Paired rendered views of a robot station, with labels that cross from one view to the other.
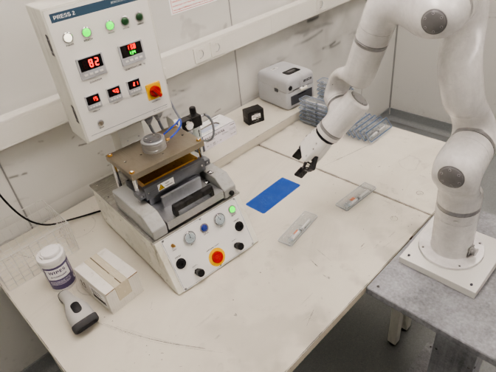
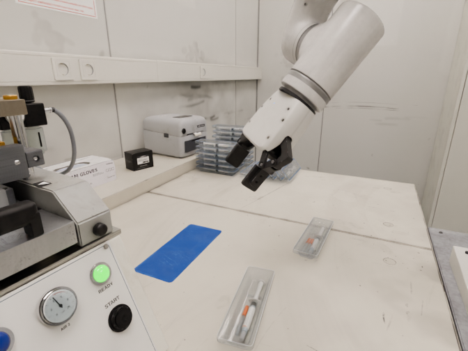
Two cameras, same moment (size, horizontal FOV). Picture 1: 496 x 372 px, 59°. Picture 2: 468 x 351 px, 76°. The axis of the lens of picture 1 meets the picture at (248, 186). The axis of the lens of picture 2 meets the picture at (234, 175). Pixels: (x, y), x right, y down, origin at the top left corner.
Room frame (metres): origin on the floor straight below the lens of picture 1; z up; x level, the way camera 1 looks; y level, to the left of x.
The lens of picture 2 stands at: (0.80, 0.03, 1.14)
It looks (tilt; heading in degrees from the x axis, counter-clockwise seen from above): 18 degrees down; 337
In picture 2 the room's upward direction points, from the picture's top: straight up
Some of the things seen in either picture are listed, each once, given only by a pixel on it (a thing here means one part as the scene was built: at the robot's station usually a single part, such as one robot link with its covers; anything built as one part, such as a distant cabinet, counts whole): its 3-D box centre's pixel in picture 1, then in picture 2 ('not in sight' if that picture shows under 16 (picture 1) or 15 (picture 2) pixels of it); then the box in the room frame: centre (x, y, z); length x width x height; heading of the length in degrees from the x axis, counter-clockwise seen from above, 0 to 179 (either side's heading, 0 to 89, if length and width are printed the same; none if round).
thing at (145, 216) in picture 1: (139, 211); not in sight; (1.13, 0.36, 0.96); 0.25 x 0.05 x 0.07; 37
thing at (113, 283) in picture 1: (108, 279); not in sight; (1.01, 0.48, 0.80); 0.19 x 0.13 x 0.09; 41
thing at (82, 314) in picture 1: (71, 306); not in sight; (0.92, 0.58, 0.79); 0.20 x 0.08 x 0.08; 41
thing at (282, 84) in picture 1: (286, 84); (176, 134); (2.18, -0.27, 0.88); 0.25 x 0.20 x 0.17; 35
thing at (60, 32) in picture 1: (118, 94); not in sight; (1.41, 0.39, 1.25); 0.33 x 0.16 x 0.64; 127
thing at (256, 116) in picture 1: (253, 114); (138, 159); (1.98, -0.07, 0.83); 0.09 x 0.06 x 0.07; 114
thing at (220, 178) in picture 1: (209, 174); (44, 198); (1.29, 0.13, 0.96); 0.26 x 0.05 x 0.07; 37
